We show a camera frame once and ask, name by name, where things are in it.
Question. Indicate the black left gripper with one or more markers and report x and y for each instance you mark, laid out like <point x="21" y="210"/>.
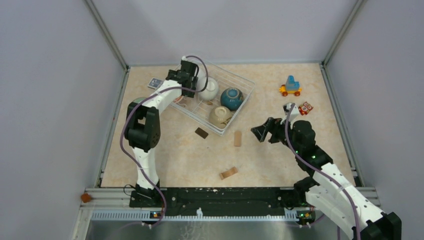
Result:
<point x="188" y="94"/>

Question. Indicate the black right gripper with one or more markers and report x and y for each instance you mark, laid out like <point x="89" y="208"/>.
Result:
<point x="272" y="124"/>

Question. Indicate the large white bowl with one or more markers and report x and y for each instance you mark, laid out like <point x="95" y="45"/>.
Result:
<point x="211" y="90"/>

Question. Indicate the white orange pattern bowl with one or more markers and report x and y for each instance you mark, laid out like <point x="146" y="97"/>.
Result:
<point x="178" y="99"/>

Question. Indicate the light green celadon bowl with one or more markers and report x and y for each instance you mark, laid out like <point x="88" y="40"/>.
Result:
<point x="139" y="100"/>

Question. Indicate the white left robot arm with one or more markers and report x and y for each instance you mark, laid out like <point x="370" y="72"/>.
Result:
<point x="142" y="127"/>

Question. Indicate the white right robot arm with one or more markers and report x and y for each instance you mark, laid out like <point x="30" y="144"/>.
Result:
<point x="326" y="188"/>

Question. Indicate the small white bowl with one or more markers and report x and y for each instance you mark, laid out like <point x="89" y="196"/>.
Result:
<point x="201" y="76"/>

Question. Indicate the light wooden block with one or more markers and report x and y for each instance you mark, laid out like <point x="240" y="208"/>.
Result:
<point x="237" y="138"/>

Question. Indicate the blue playing card box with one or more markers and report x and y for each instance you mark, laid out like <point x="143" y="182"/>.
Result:
<point x="155" y="83"/>

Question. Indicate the dark teal bowl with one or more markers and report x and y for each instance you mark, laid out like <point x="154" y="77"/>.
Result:
<point x="232" y="98"/>

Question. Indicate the beige flower pattern bowl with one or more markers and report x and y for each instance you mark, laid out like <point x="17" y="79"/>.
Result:
<point x="220" y="116"/>

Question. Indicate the colourful toy block car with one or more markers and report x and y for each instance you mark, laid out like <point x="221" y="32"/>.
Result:
<point x="291" y="87"/>

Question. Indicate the dark brown block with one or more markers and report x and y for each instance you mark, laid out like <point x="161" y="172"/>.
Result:
<point x="202" y="133"/>

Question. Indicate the arched wooden block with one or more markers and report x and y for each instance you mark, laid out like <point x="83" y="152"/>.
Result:
<point x="228" y="173"/>

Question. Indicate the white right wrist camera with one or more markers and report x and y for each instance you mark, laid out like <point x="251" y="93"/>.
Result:
<point x="291" y="112"/>

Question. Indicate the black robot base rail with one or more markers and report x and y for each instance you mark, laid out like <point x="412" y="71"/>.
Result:
<point x="219" y="201"/>

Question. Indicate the orange block on frame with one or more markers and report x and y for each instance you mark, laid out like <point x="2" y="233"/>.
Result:
<point x="86" y="197"/>

